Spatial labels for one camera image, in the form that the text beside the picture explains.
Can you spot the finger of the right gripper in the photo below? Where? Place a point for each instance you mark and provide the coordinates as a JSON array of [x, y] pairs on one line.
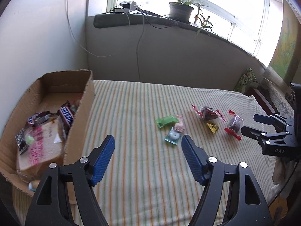
[[252, 133], [263, 119]]

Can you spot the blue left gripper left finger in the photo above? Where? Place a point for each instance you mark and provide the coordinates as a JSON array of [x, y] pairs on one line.
[[100, 158]]

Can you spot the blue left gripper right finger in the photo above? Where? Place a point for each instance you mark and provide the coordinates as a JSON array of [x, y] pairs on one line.
[[196, 158]]

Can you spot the dark candy red wrapper small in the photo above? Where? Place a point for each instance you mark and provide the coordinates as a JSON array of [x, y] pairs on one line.
[[234, 126]]

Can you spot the clear blue-green candy packet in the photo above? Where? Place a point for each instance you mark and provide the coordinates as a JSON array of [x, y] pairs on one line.
[[173, 136]]

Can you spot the yellow candy packet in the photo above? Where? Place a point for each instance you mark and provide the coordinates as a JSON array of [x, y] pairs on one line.
[[213, 127]]

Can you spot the pink candy packet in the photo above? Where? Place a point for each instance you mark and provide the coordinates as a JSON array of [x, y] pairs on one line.
[[179, 126]]

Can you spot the dark candy red wrapper large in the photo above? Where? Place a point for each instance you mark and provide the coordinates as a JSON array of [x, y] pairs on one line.
[[207, 113]]

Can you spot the green candy packet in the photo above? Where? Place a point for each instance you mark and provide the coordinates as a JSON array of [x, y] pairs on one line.
[[166, 120]]

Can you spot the Snickers bar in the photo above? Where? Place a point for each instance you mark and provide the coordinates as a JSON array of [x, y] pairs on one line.
[[38, 119], [67, 116]]

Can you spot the clear bag sliced bread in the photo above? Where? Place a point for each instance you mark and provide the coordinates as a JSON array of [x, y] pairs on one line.
[[48, 147]]

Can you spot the black small candy packet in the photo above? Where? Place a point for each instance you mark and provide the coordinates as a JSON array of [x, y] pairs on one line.
[[23, 139]]

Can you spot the brown ball candy red wrapper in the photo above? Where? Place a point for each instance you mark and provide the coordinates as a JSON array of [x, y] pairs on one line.
[[33, 185]]

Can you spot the white lace cloth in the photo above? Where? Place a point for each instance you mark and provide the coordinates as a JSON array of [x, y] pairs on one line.
[[277, 98]]

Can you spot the dark red wooden furniture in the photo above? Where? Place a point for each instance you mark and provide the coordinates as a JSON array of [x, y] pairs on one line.
[[265, 103]]

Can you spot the green patterned bag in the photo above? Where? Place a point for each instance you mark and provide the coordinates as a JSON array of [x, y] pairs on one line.
[[246, 81]]

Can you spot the brown cardboard box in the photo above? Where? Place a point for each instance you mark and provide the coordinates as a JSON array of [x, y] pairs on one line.
[[49, 93]]

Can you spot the small trailing plant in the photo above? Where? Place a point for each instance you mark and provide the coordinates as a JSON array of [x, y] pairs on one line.
[[202, 22]]

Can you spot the potted spider plant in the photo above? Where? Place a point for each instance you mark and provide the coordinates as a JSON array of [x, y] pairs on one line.
[[180, 10]]

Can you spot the power adapter on sill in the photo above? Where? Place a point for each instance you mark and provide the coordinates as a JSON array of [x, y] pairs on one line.
[[124, 7]]

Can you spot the yellow green wall painting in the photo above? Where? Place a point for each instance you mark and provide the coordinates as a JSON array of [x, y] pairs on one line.
[[286, 55]]

